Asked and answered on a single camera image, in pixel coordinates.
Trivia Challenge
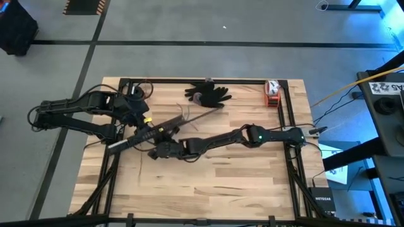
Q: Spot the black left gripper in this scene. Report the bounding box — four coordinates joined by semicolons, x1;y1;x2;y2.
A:
131;115;174;140

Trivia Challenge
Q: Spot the black floor crate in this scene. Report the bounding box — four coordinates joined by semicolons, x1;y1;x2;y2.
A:
0;0;39;57

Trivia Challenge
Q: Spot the dark grey side desk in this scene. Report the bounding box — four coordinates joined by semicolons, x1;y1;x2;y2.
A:
372;154;404;227
356;71;404;158

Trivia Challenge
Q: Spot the orange tape dispenser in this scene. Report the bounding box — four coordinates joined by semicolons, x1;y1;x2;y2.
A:
263;79;282;108

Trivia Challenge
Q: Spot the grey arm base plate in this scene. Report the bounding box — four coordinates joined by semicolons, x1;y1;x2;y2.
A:
302;126;321;140

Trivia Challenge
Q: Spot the black Netgear network switch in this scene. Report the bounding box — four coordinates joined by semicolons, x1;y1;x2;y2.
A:
307;186;337;213

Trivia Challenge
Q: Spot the black tape roll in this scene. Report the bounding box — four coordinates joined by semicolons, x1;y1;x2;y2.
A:
374;96;397;115
131;85;147;101

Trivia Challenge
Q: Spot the black orange-striped floor mat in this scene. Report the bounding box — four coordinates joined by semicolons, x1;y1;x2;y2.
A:
62;0;105;16

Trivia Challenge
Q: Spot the white printed label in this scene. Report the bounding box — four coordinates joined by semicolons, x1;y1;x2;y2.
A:
368;81;404;95

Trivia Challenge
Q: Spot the black work glove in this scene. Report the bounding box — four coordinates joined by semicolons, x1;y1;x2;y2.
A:
196;86;233;109
184;81;216;103

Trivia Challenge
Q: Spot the black stand foot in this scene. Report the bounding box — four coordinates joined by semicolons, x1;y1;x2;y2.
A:
321;0;385;14

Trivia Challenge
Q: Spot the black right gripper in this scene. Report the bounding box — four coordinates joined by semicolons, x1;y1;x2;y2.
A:
146;140;187;160

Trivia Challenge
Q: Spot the long yellow hanging cord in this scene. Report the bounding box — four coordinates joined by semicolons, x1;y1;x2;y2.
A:
311;65;404;108

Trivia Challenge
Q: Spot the black duct cover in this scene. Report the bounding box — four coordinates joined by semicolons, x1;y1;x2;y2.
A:
176;108;222;126

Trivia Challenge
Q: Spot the black slotted cable duct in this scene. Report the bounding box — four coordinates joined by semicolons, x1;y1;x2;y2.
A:
107;114;187;155

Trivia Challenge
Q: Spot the white paper sheet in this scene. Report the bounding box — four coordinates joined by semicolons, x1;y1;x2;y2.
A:
318;143;348;185

